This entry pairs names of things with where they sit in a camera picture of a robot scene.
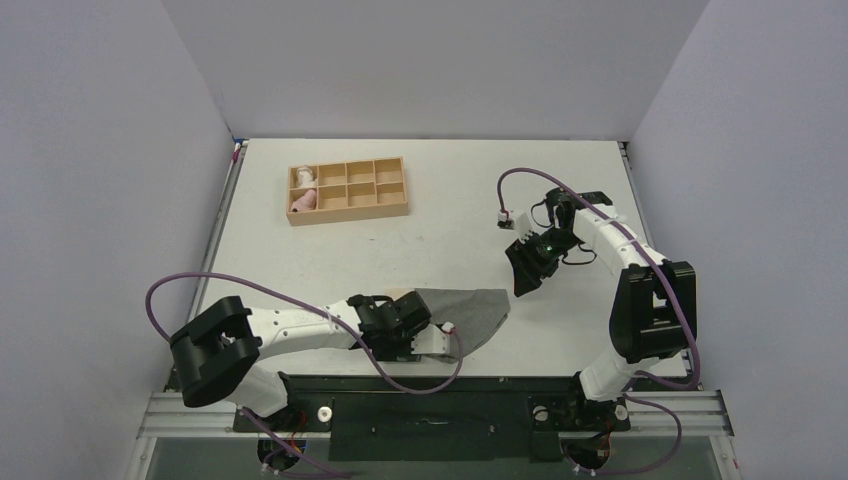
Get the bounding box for grey beige underwear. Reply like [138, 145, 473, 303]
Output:
[385, 288, 511, 357]

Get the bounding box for wooden compartment tray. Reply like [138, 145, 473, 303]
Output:
[285, 157, 410, 227]

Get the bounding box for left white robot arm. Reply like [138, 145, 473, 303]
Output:
[169, 292, 451, 430]

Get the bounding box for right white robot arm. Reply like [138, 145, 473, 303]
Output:
[498, 188, 696, 427]

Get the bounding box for pink rolled underwear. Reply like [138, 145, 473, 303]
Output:
[289, 189, 318, 213]

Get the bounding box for white rolled underwear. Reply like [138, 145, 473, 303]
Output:
[292, 166, 318, 189]

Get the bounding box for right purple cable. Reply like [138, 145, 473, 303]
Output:
[496, 167, 702, 477]

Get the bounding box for purple cable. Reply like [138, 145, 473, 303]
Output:
[144, 271, 465, 478]
[496, 167, 702, 477]

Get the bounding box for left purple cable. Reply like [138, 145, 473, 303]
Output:
[144, 271, 465, 478]

